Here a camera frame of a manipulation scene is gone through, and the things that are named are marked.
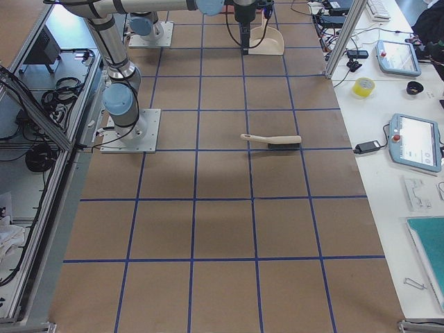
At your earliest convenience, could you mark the blue teach pendant lower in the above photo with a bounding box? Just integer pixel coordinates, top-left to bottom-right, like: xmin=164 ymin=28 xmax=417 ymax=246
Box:
xmin=387 ymin=113 xmax=442 ymax=173

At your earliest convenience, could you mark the black power adapter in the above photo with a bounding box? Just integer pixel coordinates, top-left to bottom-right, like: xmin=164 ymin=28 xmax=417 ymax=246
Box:
xmin=353 ymin=140 xmax=384 ymax=155

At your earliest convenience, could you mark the beige hand brush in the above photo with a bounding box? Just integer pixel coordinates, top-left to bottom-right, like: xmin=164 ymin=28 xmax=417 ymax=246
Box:
xmin=240 ymin=134 xmax=302 ymax=150

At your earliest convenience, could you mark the aluminium frame post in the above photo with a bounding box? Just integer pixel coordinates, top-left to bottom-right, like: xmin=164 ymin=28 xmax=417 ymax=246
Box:
xmin=324 ymin=0 xmax=367 ymax=79

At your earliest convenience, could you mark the beige plastic dustpan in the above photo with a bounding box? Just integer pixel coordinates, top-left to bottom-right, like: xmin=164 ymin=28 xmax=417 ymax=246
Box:
xmin=248 ymin=17 xmax=284 ymax=56

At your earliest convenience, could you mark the black small bowl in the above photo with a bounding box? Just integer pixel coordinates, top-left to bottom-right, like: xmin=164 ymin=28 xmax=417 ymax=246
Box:
xmin=406 ymin=80 xmax=424 ymax=96

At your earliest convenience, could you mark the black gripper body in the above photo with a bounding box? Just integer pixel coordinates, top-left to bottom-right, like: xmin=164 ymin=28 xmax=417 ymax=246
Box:
xmin=233 ymin=0 xmax=257 ymax=48

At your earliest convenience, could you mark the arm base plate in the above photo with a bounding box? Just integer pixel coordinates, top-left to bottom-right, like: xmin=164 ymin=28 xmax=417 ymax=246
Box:
xmin=128 ymin=20 xmax=174 ymax=49
xmin=100 ymin=109 xmax=161 ymax=153

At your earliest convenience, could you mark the yellow tape roll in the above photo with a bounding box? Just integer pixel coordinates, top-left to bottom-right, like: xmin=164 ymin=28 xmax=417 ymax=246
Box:
xmin=352 ymin=77 xmax=375 ymax=99

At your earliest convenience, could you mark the blue teach pendant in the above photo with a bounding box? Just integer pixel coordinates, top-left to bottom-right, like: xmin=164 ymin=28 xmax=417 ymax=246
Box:
xmin=387 ymin=113 xmax=442 ymax=173
xmin=375 ymin=40 xmax=422 ymax=77

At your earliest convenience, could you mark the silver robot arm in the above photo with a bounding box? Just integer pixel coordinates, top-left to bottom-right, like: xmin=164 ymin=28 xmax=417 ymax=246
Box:
xmin=130 ymin=11 xmax=164 ymax=41
xmin=44 ymin=0 xmax=259 ymax=81

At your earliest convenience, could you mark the blue teach pendant upper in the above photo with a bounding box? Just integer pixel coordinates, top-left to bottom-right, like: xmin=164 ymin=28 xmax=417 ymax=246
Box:
xmin=375 ymin=40 xmax=422 ymax=77

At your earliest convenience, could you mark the teal cutting mat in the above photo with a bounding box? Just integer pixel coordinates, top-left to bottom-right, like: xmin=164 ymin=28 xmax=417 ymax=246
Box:
xmin=407 ymin=216 xmax=443 ymax=310

